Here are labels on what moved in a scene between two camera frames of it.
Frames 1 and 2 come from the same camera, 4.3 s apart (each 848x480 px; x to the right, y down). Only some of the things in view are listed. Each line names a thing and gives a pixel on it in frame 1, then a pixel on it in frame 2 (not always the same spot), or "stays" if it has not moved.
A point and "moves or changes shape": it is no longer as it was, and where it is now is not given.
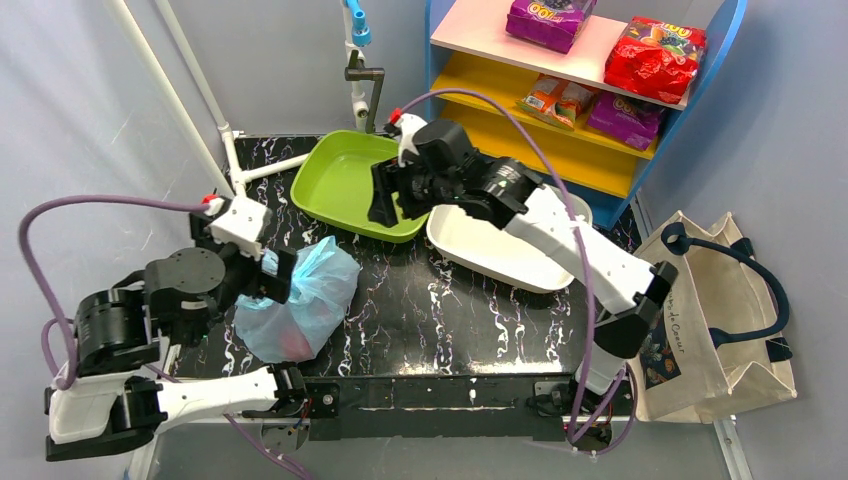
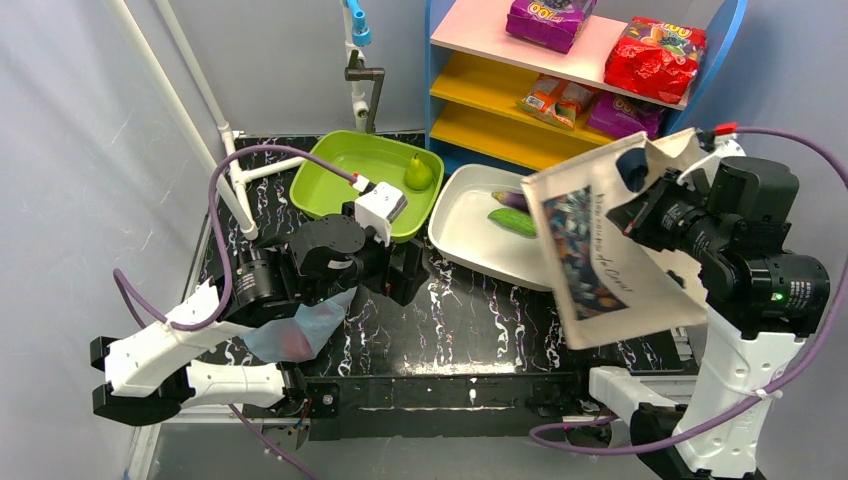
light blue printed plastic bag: [321, 293] stays
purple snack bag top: [548, 24] stays
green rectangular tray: [332, 181] stays
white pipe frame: [241, 177] stays
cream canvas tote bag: [718, 347] moves or changes shape
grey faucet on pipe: [356, 72] stays
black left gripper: [279, 273] → [407, 271]
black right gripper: [389, 188] → [636, 216]
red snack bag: [655, 60] stays
